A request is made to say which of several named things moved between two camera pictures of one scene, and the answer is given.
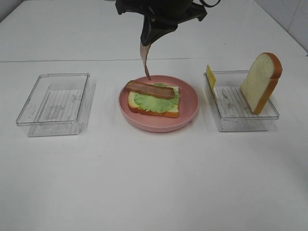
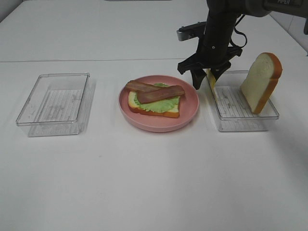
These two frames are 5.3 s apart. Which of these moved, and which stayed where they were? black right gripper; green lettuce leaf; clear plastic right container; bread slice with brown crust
Moved: black right gripper
Stayed: green lettuce leaf; bread slice with brown crust; clear plastic right container
